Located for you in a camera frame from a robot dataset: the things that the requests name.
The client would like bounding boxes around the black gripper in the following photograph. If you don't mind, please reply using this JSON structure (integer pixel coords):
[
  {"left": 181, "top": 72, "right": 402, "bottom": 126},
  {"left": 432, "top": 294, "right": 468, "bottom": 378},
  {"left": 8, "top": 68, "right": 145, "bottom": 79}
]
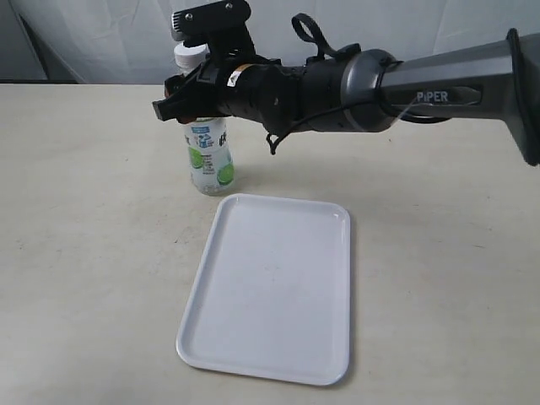
[{"left": 153, "top": 57, "right": 303, "bottom": 131}]

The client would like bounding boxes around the clear bottle with lime label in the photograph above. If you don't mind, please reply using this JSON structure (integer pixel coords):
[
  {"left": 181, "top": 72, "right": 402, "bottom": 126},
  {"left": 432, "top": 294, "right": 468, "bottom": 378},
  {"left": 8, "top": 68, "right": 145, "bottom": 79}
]
[{"left": 173, "top": 43, "right": 235, "bottom": 197}]

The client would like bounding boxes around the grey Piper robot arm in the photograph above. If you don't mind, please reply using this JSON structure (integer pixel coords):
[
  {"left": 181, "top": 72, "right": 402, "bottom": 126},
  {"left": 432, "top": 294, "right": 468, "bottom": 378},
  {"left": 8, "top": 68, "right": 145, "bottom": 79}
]
[{"left": 153, "top": 29, "right": 539, "bottom": 166}]

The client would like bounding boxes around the white backdrop curtain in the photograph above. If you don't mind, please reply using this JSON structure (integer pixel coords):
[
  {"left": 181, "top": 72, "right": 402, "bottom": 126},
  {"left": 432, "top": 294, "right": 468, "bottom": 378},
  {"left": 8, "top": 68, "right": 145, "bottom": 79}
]
[{"left": 13, "top": 0, "right": 539, "bottom": 84}]

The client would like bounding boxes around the white rectangular plastic tray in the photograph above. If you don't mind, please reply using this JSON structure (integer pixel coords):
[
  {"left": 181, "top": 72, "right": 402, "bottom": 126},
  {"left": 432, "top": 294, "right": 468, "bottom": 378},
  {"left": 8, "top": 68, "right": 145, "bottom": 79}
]
[{"left": 175, "top": 194, "right": 351, "bottom": 386}]

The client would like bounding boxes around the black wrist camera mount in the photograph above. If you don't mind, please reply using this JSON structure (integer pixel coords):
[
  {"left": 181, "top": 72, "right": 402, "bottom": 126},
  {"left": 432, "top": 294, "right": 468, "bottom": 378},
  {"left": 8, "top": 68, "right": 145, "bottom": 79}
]
[{"left": 170, "top": 1, "right": 256, "bottom": 61}]

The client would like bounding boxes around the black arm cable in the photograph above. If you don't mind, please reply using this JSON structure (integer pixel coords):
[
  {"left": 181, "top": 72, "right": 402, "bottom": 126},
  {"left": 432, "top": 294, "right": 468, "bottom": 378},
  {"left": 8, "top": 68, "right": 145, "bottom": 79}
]
[{"left": 265, "top": 13, "right": 452, "bottom": 156}]

